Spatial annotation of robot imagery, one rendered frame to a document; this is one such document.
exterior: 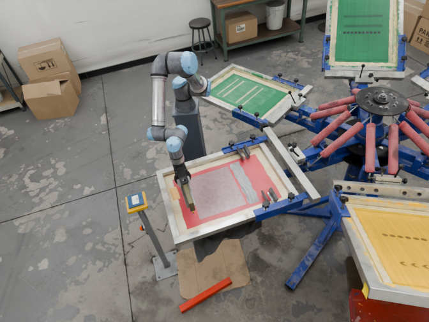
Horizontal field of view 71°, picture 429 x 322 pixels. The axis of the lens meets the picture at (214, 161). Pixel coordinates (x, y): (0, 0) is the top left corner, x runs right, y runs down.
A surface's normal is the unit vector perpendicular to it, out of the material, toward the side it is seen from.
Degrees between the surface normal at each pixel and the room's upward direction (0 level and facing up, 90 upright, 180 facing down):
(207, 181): 0
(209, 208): 0
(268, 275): 0
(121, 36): 90
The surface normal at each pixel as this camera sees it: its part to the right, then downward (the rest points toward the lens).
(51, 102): 0.07, 0.72
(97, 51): 0.31, 0.67
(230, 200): -0.10, -0.68
